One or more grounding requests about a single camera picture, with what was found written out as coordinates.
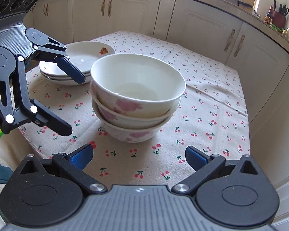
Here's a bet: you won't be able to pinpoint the large white plate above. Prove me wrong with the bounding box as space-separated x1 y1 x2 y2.
38 61 92 80

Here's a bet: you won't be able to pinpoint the floral bowl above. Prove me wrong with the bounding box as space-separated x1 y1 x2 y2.
91 53 186 118
97 115 171 143
92 98 181 129

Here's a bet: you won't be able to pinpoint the red knife block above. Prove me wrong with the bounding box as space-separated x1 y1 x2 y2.
272 1 289 29

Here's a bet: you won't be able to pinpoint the white kitchen cabinets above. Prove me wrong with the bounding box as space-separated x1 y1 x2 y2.
31 0 289 186

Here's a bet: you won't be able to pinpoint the cherry print tablecloth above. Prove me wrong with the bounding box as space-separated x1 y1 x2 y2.
16 30 251 188

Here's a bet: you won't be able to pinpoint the dark sauce bottle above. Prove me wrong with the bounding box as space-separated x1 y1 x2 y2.
264 6 274 25

